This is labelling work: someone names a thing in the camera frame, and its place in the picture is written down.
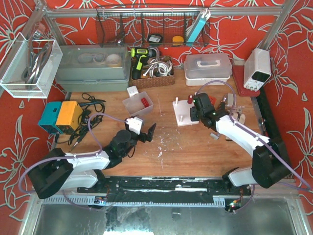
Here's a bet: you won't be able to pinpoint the red large spring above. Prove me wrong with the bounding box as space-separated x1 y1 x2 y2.
187 95 193 104
140 97 149 108

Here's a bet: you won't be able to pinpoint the grey metal bracket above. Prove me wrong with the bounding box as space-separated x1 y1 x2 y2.
210 133 220 140

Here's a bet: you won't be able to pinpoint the beige work glove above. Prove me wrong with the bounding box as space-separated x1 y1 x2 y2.
232 111 246 124

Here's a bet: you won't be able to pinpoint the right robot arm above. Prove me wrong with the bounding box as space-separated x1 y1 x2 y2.
190 93 291 188

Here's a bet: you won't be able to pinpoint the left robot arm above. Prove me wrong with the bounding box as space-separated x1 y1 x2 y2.
27 124 157 199

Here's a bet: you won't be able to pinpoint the translucent plastic spring bin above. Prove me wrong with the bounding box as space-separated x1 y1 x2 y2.
122 92 154 116

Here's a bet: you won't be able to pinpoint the white peg board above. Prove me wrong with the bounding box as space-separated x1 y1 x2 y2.
173 97 199 127

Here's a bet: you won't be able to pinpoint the orange plug adapter cube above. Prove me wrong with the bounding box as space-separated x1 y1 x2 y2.
209 96 217 105

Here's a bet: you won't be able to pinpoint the silver metal block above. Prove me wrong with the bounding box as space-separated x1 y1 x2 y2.
226 93 237 107

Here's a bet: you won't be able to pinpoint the white lidded storage box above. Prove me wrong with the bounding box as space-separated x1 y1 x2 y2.
184 53 232 86

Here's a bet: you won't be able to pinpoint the woven wicker basket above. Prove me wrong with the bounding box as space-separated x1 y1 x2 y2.
129 68 175 89

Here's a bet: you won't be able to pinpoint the red mat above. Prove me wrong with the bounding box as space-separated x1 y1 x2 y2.
232 65 260 97

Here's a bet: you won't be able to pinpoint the white power supply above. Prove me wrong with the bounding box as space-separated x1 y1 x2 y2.
243 48 271 92

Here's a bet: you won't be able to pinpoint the yellow tape measure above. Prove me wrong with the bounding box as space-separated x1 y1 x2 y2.
172 35 184 47

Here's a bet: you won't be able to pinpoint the yellow and teal box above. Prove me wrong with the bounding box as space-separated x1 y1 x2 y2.
38 101 83 135

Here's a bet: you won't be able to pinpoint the blue flat case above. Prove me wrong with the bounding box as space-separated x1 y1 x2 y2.
185 8 211 46

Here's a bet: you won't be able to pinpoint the clear acrylic box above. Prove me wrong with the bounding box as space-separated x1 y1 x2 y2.
0 33 63 99

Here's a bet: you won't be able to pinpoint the grey tools in acrylic box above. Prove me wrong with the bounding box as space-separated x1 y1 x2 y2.
21 34 52 90

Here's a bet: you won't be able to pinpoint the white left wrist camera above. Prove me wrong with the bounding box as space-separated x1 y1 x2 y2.
125 117 143 135

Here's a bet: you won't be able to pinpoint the white wall adapter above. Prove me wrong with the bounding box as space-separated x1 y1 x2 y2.
127 86 139 97

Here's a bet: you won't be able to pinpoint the black cable bundle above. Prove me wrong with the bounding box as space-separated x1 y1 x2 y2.
55 92 106 152

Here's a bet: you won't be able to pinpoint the white coiled cable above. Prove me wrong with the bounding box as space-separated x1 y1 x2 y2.
144 61 173 78

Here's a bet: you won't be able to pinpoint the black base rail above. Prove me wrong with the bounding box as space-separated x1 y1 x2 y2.
77 176 251 204

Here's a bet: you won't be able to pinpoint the black side rail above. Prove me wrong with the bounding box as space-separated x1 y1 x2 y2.
256 88 291 165

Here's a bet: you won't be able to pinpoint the green cordless drill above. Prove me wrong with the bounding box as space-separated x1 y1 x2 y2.
131 47 157 80

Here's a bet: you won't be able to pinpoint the black wire basket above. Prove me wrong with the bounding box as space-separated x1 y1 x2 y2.
95 4 210 47

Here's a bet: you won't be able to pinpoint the aluminium frame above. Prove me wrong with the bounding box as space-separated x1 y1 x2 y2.
0 0 313 235

